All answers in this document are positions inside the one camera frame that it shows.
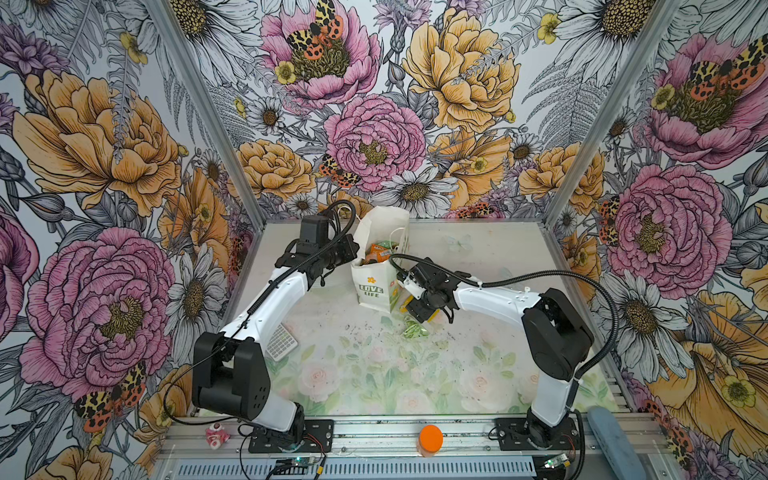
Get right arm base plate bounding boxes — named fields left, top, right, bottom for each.
left=494, top=416, right=583, bottom=451

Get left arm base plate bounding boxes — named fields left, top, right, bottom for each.
left=247, top=419, right=335, bottom=454

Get white calculator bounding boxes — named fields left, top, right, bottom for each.
left=266, top=324, right=299, bottom=362

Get white paper bag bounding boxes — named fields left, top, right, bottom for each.
left=351, top=206, right=410, bottom=313

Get aluminium front rail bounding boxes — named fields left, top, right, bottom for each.
left=157, top=415, right=667, bottom=460

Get left green circuit board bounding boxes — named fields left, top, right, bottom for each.
left=275, top=456, right=322, bottom=470

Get right black corrugated cable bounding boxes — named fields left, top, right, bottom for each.
left=388, top=253, right=619, bottom=480

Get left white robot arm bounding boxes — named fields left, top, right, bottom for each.
left=192, top=210, right=359, bottom=449

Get grey blue padded object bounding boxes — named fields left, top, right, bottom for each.
left=587, top=406, right=647, bottom=480

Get small green candy wrapper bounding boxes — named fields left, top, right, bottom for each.
left=402, top=320, right=429, bottom=339

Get left black cable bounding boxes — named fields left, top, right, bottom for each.
left=161, top=199, right=358, bottom=426

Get green circuit board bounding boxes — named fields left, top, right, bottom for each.
left=542, top=453, right=571, bottom=469
left=275, top=456, right=322, bottom=470

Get pink white small toy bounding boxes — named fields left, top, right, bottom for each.
left=205, top=422, right=231, bottom=450

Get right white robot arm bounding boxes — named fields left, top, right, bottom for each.
left=394, top=258, right=594, bottom=449

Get yellow snack packet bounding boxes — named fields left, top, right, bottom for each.
left=403, top=296, right=443, bottom=323

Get orange white snack packet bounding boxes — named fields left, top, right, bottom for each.
left=362, top=240, right=399, bottom=265

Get right green circuit board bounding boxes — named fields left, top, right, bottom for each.
left=542, top=453, right=571, bottom=469

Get orange round button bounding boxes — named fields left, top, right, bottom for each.
left=418, top=424, right=444, bottom=456

